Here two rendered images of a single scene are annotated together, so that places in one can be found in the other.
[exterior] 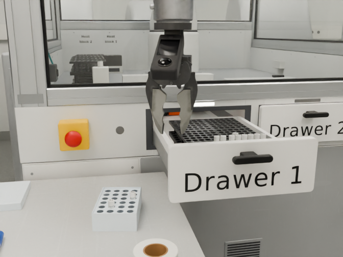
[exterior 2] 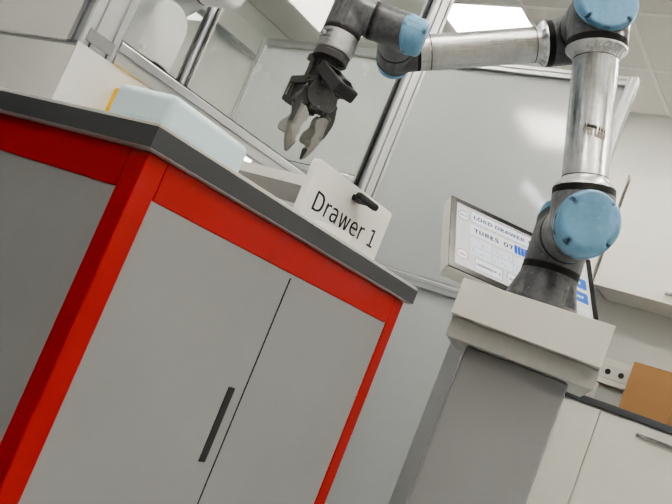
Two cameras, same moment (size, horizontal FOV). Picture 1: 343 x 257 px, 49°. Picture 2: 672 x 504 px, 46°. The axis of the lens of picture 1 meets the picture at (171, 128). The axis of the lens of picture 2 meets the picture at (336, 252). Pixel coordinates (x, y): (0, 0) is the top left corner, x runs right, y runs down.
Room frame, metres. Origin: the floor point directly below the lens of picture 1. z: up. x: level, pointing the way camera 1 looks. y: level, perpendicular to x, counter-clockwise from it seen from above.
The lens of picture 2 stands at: (-0.45, 0.91, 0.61)
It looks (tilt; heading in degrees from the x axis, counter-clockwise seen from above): 7 degrees up; 317
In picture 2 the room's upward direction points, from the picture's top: 22 degrees clockwise
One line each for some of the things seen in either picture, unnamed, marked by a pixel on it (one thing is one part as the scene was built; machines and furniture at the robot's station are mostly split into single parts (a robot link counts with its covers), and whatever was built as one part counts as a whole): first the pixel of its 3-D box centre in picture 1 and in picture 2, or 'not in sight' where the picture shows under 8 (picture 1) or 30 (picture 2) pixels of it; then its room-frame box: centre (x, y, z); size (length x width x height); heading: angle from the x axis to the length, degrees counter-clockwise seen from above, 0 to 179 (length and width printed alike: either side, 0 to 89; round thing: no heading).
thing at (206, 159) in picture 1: (243, 169); (345, 212); (0.68, -0.14, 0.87); 0.29 x 0.02 x 0.11; 101
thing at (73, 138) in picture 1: (73, 138); not in sight; (0.88, 0.24, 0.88); 0.04 x 0.03 x 0.04; 101
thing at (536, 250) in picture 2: not in sight; (562, 237); (0.41, -0.47, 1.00); 0.13 x 0.12 x 0.14; 133
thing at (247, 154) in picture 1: (250, 157); (362, 200); (0.65, -0.14, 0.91); 0.07 x 0.04 x 0.01; 101
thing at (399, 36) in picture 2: not in sight; (397, 33); (0.67, -0.08, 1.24); 0.11 x 0.11 x 0.08; 43
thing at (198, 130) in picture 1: (213, 142); not in sight; (0.87, -0.10, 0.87); 0.22 x 0.18 x 0.06; 11
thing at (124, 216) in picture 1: (118, 207); not in sight; (0.70, 0.11, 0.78); 0.12 x 0.08 x 0.04; 0
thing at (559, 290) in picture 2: not in sight; (544, 291); (0.41, -0.48, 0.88); 0.15 x 0.15 x 0.10
